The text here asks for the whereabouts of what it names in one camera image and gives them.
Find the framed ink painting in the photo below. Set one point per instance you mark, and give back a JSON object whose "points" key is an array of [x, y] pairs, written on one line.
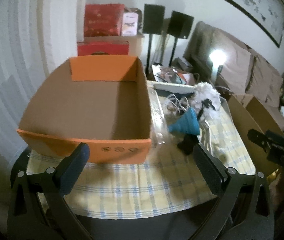
{"points": [[267, 14]]}

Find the white curtain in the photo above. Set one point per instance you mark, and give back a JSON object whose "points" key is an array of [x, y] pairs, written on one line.
{"points": [[36, 36]]}

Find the small black clip stand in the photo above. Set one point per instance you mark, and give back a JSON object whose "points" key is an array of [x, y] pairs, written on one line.
{"points": [[188, 143]]}

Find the pink white tissue pack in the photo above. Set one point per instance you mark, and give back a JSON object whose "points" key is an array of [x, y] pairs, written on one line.
{"points": [[129, 24]]}

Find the grey black window squeegee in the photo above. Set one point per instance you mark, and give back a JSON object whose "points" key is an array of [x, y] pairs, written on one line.
{"points": [[166, 89]]}

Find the bright portable lamp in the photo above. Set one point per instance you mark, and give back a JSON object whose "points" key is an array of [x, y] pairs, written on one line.
{"points": [[218, 57]]}

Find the red gift bag lower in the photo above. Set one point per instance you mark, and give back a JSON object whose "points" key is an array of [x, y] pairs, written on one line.
{"points": [[101, 48]]}

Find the clear plastic tray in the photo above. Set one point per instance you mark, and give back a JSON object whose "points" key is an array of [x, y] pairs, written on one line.
{"points": [[160, 132]]}

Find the orange cardboard fruit box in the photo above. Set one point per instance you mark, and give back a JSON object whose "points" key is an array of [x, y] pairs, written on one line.
{"points": [[100, 100]]}

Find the brown sofa pillow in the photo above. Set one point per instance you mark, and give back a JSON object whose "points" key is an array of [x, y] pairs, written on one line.
{"points": [[238, 63], [260, 79]]}

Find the white fluffy duster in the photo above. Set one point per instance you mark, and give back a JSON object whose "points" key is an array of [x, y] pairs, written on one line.
{"points": [[205, 101]]}

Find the brown cardboard box background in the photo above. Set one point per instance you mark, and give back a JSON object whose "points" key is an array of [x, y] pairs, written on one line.
{"points": [[135, 42]]}

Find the bag of cables clutter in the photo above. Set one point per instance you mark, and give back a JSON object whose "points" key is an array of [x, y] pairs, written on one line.
{"points": [[171, 75]]}

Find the right black speaker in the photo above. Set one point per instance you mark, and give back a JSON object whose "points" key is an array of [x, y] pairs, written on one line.
{"points": [[180, 25]]}

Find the left black speaker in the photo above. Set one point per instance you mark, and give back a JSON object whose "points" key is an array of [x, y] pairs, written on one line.
{"points": [[153, 19]]}

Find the open cardboard box right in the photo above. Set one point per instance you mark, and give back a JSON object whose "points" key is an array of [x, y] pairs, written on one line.
{"points": [[249, 113]]}

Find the teal silicone funnel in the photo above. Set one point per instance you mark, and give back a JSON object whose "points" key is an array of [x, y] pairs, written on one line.
{"points": [[187, 123]]}

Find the black speaker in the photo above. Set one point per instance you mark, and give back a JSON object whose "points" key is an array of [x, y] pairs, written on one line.
{"points": [[153, 19], [180, 25]]}

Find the yellow plaid tablecloth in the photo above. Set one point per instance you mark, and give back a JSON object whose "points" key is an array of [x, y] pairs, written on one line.
{"points": [[168, 181]]}

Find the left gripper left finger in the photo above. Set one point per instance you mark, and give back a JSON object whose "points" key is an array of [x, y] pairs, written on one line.
{"points": [[38, 210]]}

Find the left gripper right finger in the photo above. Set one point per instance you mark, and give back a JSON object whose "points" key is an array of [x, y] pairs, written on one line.
{"points": [[243, 209]]}

